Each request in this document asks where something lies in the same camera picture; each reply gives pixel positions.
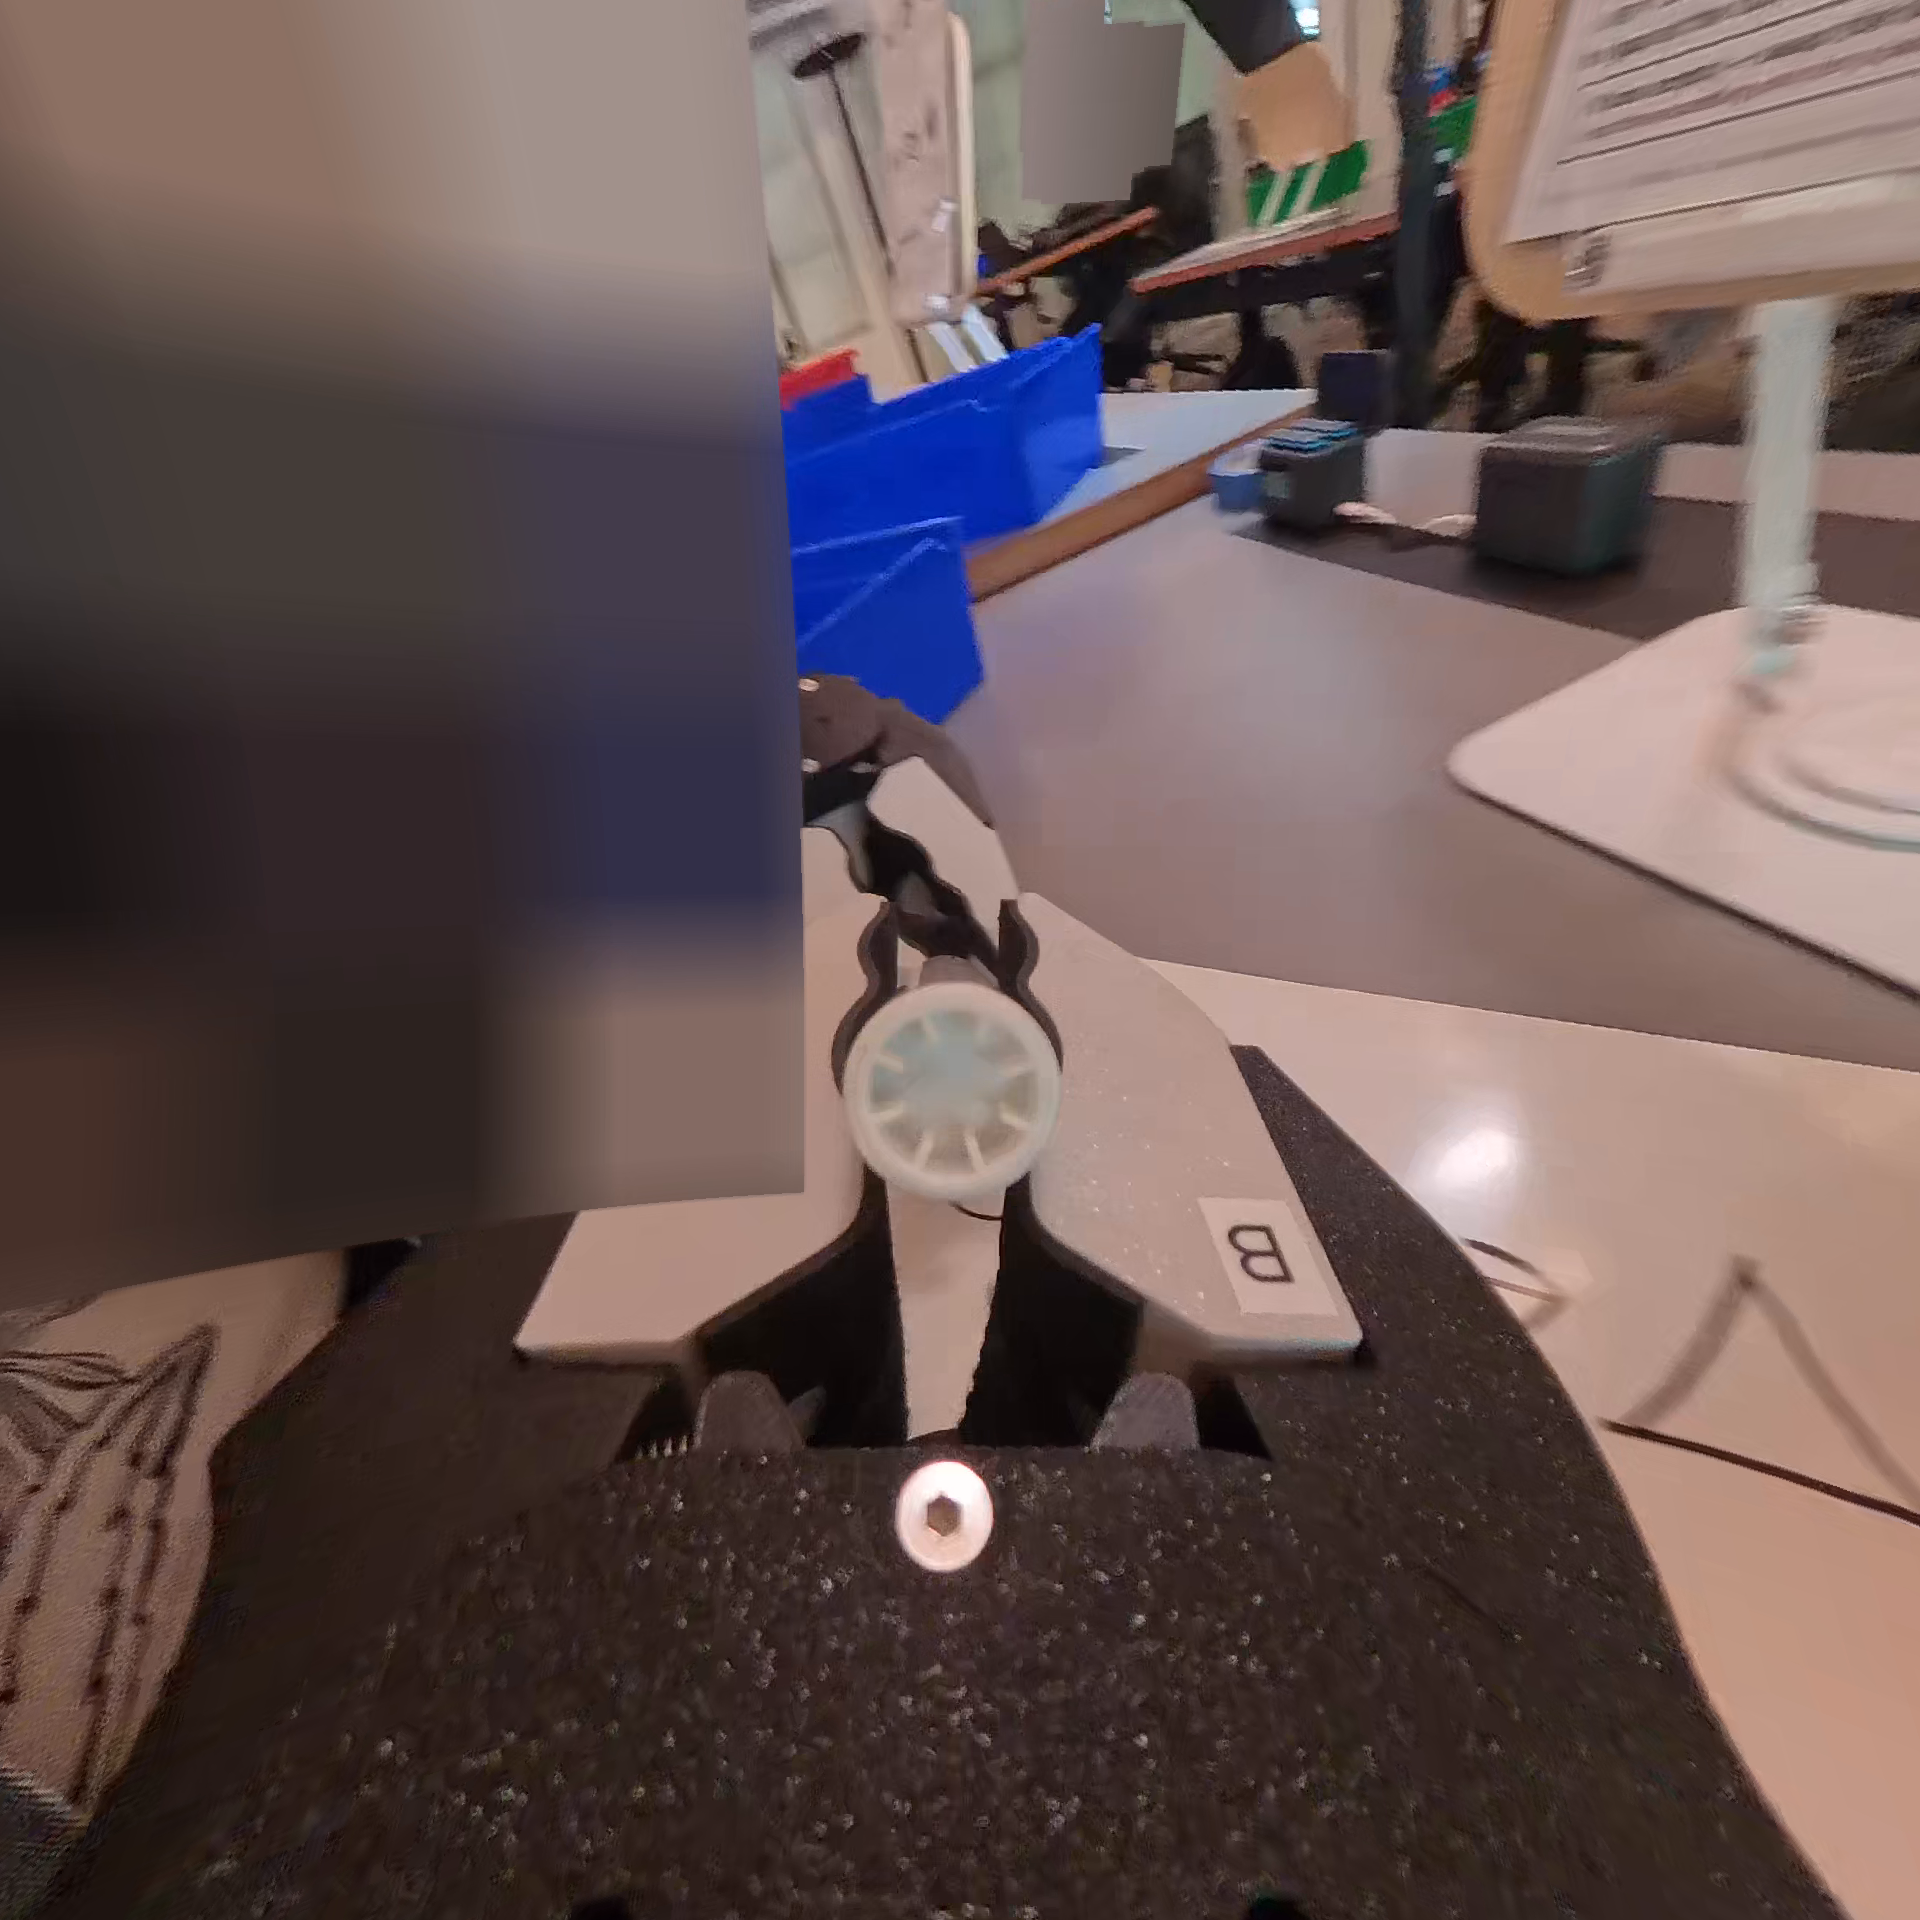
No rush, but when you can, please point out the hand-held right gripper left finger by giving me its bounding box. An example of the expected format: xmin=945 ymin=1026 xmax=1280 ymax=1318
xmin=515 ymin=900 xmax=913 ymax=1444

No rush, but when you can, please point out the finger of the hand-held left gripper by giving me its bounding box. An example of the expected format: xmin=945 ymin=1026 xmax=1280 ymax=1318
xmin=803 ymin=815 xmax=876 ymax=970
xmin=867 ymin=756 xmax=1029 ymax=965

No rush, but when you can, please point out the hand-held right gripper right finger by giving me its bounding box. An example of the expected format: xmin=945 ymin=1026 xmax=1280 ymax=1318
xmin=965 ymin=891 xmax=1367 ymax=1444

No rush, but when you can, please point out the blue plastic bin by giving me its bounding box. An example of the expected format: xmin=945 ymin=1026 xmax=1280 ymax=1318
xmin=780 ymin=326 xmax=1106 ymax=543
xmin=787 ymin=517 xmax=988 ymax=724

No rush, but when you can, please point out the white whiteboard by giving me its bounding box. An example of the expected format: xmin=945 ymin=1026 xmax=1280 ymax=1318
xmin=885 ymin=958 xmax=1920 ymax=1920

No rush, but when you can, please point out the wooden edged side table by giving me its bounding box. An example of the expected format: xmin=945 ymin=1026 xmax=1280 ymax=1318
xmin=968 ymin=387 xmax=1325 ymax=601

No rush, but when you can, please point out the black and blue battery stack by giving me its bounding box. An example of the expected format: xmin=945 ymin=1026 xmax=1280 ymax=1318
xmin=1258 ymin=420 xmax=1370 ymax=530

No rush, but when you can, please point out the beige fabric cushion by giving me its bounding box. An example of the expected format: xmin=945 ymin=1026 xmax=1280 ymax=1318
xmin=0 ymin=1247 xmax=349 ymax=1862

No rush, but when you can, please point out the white metal stand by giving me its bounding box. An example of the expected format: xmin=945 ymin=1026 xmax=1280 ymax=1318
xmin=1448 ymin=223 xmax=1920 ymax=994

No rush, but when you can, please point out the person in white shirt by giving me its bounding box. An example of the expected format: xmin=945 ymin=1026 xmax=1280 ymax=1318
xmin=1132 ymin=210 xmax=1403 ymax=298

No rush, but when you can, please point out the dark grey charger box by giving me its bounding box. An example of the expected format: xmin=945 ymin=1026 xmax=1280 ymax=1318
xmin=1474 ymin=415 xmax=1664 ymax=575

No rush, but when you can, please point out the green striped box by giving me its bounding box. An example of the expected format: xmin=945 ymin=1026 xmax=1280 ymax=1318
xmin=1245 ymin=142 xmax=1373 ymax=227

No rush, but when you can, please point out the black metal pole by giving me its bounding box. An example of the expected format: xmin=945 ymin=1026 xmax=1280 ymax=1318
xmin=1388 ymin=0 xmax=1471 ymax=429

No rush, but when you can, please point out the wooden sign board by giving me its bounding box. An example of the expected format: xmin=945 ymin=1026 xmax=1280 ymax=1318
xmin=1463 ymin=0 xmax=1920 ymax=321

